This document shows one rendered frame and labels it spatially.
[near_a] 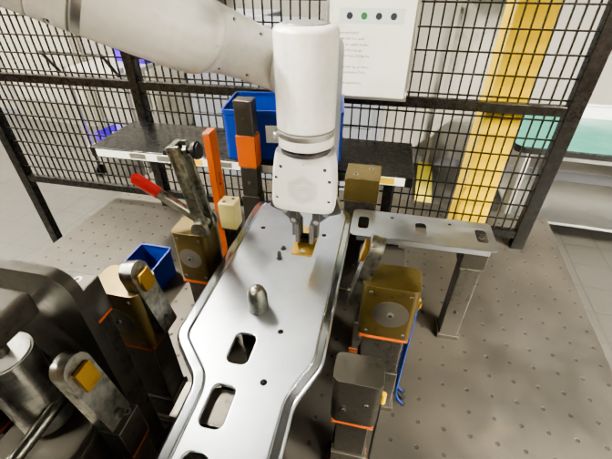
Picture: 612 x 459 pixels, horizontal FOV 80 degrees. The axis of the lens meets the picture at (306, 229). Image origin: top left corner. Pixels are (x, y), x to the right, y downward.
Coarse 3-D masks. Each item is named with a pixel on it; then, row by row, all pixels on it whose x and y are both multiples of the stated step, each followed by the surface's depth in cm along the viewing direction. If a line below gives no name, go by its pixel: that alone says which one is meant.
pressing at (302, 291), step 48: (240, 240) 73; (288, 240) 73; (336, 240) 73; (240, 288) 62; (288, 288) 62; (336, 288) 63; (192, 336) 54; (288, 336) 54; (192, 384) 48; (240, 384) 48; (288, 384) 48; (192, 432) 43; (240, 432) 43; (288, 432) 44
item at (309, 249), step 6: (306, 228) 68; (306, 234) 65; (306, 240) 64; (294, 246) 64; (300, 246) 64; (306, 246) 64; (312, 246) 64; (294, 252) 62; (300, 252) 62; (306, 252) 62; (312, 252) 62
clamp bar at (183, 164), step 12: (180, 144) 60; (192, 144) 58; (168, 156) 59; (180, 156) 58; (192, 156) 58; (180, 168) 60; (192, 168) 62; (180, 180) 61; (192, 180) 63; (192, 192) 62; (204, 192) 65; (192, 204) 63; (204, 204) 66; (192, 216) 65
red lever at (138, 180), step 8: (136, 176) 64; (136, 184) 64; (144, 184) 64; (152, 184) 65; (152, 192) 65; (160, 192) 65; (168, 200) 65; (176, 200) 66; (176, 208) 66; (184, 208) 66; (208, 224) 67
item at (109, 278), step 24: (120, 288) 53; (120, 312) 54; (144, 312) 54; (144, 336) 56; (168, 336) 64; (144, 360) 62; (168, 360) 65; (144, 384) 67; (168, 384) 66; (168, 408) 70
